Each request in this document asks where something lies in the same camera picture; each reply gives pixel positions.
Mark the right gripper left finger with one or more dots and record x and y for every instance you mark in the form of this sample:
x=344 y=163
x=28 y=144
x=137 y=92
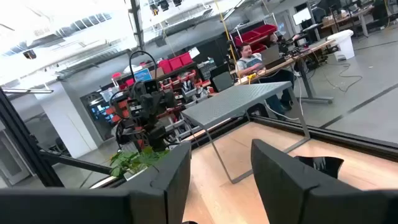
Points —
x=155 y=202

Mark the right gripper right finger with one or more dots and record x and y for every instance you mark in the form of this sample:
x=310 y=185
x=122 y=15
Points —
x=295 y=202

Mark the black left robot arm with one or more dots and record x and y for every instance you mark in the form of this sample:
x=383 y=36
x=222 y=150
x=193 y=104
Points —
x=155 y=133

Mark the blue sign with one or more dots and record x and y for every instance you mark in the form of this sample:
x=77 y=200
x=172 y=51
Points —
x=143 y=75

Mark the small red storage bin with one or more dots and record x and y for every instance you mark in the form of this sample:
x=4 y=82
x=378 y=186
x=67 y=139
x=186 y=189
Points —
x=164 y=66
x=175 y=63
x=186 y=59

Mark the green plant in white pot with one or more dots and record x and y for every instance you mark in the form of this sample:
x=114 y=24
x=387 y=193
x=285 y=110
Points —
x=133 y=160

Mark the black cabinet with lit screen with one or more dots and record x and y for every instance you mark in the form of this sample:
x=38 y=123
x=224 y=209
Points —
x=98 y=115

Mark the dark grey flat panel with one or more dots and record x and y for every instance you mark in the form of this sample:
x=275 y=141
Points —
x=224 y=83

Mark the black flat monitor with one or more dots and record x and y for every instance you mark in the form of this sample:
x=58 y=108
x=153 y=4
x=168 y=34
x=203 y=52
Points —
x=219 y=69

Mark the grey perforated metal shelf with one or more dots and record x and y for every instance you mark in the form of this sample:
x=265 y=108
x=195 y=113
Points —
x=233 y=102

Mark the person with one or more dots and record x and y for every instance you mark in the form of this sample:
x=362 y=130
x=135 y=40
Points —
x=248 y=60

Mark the large red storage bin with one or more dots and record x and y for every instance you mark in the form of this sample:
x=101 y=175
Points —
x=258 y=48
x=247 y=37
x=264 y=30

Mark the wooden desk with grey legs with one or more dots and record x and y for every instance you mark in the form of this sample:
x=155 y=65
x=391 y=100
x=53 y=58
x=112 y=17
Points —
x=306 y=82

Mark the grey laptop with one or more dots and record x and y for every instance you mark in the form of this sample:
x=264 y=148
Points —
x=270 y=54

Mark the white trash bin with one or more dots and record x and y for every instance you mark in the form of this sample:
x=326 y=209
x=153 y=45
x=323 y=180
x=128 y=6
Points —
x=343 y=45

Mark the white computer monitor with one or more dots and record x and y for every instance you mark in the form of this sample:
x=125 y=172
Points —
x=301 y=15

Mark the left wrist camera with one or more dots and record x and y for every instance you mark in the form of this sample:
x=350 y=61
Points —
x=152 y=87

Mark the black aluminium table frame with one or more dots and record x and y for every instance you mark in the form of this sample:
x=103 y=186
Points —
x=357 y=143

